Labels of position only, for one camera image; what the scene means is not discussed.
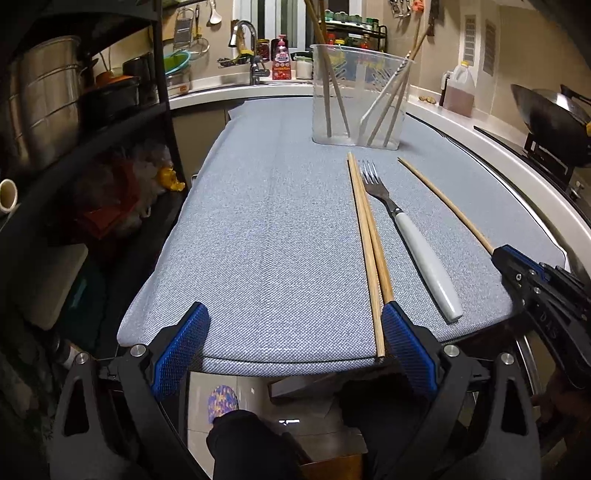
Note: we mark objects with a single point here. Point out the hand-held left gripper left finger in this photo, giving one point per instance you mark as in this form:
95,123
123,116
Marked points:
182,344

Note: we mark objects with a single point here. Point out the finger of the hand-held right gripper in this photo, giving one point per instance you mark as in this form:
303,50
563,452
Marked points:
521,288
515,261

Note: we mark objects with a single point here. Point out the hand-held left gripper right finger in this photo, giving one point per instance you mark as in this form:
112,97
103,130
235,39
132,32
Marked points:
408,348

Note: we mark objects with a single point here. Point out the wooden chopstick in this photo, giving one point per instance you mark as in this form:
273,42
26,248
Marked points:
341,110
395,115
376,249
443,205
397,87
367,249
327,101

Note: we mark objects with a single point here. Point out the clear plastic utensil container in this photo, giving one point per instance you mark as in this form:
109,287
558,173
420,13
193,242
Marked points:
360,69

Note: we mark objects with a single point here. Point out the colourful round floor mat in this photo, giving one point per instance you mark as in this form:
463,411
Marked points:
223,404

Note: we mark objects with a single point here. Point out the black gas stove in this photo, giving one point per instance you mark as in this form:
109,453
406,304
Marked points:
540,161

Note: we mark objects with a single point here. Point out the person's left leg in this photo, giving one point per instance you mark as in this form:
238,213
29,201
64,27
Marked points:
254,447

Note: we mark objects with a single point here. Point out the blue-grey woven mat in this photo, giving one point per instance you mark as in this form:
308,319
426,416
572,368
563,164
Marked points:
277,240

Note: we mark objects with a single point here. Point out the grey cutting board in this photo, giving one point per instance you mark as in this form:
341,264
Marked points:
51,286

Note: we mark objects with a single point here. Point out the dark metal wok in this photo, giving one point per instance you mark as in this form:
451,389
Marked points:
549,120

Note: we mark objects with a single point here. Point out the red plastic bag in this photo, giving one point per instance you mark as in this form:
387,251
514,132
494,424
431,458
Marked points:
120,198

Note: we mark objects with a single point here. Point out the yellow plastic toy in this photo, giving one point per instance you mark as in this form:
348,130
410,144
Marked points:
171,180

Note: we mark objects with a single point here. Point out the plastic cooking oil jug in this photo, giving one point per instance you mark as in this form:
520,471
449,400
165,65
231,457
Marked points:
460,94

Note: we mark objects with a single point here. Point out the roll of tape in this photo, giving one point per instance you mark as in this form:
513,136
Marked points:
7,196

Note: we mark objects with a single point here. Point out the black metal shelf rack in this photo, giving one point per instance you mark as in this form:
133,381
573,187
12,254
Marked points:
161,106

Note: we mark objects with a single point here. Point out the black cooking pot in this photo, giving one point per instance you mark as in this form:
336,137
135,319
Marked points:
115,99

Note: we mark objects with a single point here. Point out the hanging dark knife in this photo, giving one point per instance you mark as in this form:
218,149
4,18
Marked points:
432,18

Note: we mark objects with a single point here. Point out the hanging kitchen tools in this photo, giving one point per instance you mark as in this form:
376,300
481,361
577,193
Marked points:
406,7

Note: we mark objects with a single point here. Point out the large steel stockpot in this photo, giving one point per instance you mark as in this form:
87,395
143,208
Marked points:
44,101

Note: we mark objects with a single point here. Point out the green colander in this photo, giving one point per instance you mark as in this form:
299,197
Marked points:
178,63

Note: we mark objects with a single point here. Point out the black spice rack with bottles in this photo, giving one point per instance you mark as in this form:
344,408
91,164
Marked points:
355,27

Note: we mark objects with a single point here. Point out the white jar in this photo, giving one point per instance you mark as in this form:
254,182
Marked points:
304,68

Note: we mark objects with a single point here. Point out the pink pouch bottle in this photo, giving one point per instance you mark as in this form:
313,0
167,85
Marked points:
280,60

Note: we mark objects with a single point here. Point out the chrome kitchen faucet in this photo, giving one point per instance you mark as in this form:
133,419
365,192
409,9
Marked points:
251,50

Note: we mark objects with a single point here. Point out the red jar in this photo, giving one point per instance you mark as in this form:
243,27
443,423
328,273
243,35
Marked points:
263,48

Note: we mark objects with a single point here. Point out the hanging metal grater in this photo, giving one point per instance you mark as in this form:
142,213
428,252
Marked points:
183,27

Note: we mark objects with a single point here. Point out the hanging white ladle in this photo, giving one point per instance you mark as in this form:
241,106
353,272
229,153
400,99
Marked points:
214,16

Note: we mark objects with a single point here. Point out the white-framed window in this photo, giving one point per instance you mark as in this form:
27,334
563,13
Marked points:
277,16

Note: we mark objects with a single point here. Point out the wall vent grille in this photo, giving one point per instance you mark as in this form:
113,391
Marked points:
480,41

